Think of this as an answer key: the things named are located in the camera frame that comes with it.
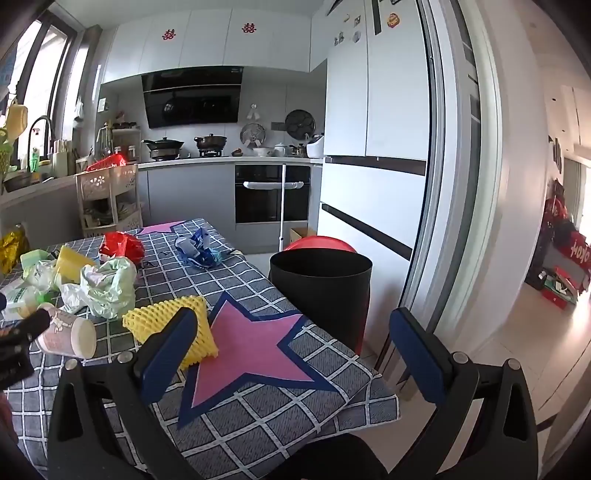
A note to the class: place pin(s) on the red plastic bag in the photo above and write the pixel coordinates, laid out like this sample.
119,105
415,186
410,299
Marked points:
122,244

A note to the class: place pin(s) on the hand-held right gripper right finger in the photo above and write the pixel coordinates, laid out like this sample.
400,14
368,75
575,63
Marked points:
415,355

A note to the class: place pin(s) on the checked star tablecloth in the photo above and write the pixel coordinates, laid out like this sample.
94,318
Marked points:
258,401

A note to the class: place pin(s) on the white bottle with green cap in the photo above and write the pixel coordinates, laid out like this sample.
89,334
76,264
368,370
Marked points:
21,302

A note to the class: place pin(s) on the black wok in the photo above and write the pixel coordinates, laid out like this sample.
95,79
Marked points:
161,144

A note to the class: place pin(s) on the grey kitchen counter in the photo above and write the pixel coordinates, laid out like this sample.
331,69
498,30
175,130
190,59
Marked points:
184,198

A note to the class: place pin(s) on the white rice cooker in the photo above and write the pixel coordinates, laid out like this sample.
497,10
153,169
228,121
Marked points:
315,145

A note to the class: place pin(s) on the white refrigerator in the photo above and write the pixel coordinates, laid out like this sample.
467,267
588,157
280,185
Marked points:
369,115

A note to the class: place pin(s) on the black kitchen faucet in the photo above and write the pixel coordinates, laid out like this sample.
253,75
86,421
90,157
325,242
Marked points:
34,127

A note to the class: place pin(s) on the pale green plastic bag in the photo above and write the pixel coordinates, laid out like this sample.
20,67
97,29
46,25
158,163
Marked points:
108,286

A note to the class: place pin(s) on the paper cup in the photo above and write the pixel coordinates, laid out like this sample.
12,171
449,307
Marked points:
69,330

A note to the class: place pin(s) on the blue plastic wrapper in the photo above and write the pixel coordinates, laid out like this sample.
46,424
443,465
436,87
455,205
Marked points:
198,251

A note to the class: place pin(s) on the black built-in oven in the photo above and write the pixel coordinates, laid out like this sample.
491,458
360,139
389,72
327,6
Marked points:
258,203

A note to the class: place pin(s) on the round black baking tray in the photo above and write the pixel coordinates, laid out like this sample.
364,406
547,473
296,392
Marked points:
300,123

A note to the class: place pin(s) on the gold foil bag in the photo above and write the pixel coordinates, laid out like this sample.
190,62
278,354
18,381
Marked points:
11,249

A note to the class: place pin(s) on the white upper cabinets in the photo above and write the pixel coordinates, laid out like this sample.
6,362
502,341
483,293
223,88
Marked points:
207,41

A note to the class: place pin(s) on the red paper decal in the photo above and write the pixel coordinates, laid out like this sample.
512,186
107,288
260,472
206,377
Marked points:
248,27
169,34

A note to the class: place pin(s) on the dark cooking pot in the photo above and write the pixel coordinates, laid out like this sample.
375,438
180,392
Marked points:
210,141

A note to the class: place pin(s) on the black range hood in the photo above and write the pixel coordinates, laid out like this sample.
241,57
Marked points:
194,99

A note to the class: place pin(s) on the white mop pole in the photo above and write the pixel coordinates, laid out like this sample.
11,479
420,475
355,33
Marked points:
280,217

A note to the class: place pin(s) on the black trash bin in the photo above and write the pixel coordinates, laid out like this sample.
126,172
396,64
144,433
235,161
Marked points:
318,295

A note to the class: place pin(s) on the white teapot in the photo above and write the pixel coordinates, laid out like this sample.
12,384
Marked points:
280,149

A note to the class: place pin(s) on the kitchen window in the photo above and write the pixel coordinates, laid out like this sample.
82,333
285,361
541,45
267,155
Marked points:
41,92

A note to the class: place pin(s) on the round metal steamer rack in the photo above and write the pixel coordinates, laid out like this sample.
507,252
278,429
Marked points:
253,135

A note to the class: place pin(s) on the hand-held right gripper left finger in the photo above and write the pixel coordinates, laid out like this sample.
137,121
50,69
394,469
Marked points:
171,350

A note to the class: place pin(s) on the white bowl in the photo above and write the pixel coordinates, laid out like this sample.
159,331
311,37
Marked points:
262,151

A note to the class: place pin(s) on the green dish soap bottle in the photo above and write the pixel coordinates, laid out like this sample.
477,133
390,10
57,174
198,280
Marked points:
35,161

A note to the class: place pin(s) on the orange fridge magnet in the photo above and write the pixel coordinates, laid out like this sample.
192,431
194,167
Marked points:
393,20

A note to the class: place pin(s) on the green plastic basket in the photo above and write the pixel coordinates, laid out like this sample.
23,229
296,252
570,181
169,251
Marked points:
3,152

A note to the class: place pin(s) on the metal kettle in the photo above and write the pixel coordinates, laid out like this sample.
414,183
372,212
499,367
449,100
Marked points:
299,150

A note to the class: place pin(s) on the light green box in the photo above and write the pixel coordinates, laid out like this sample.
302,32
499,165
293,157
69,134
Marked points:
37,258

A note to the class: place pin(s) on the yellow foam fruit net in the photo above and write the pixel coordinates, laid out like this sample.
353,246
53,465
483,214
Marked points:
143,318

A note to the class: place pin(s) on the beige storage trolley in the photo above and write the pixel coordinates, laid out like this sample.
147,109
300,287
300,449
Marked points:
108,184

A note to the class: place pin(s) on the pile of red boxes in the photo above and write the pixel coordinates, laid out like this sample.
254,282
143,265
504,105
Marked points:
565,244

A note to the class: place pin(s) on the yellow sponge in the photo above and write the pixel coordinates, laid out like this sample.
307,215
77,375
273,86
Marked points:
74,265

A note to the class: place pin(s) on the red plastic basket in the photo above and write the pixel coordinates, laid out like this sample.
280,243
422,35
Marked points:
106,162

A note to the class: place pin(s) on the red plastic stool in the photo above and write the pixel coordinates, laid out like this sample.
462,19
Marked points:
318,243

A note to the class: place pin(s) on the cardboard box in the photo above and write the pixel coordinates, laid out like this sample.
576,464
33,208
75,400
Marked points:
302,234

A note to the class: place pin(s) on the white utensil holder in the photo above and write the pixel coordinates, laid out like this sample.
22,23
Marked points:
60,159

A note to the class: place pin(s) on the spice rack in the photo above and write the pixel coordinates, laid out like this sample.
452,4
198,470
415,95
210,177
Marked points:
124,143

